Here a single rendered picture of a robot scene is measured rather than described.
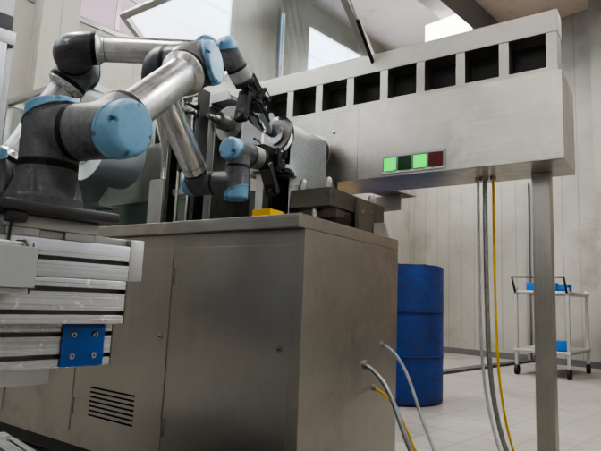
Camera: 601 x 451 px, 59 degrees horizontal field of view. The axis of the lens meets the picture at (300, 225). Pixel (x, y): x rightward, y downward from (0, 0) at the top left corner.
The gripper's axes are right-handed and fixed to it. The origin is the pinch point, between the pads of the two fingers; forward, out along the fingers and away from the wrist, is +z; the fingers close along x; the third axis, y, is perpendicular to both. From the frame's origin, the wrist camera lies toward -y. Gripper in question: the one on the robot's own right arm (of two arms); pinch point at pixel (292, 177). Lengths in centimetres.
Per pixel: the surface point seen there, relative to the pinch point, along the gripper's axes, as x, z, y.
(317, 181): -0.2, 15.5, 2.0
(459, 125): -50, 30, 21
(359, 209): -21.7, 10.1, -11.3
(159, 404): 28, -29, -78
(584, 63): -33, 589, 273
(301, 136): -0.2, 4.2, 16.5
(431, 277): 23, 199, -25
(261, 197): 8.2, -7.1, -7.8
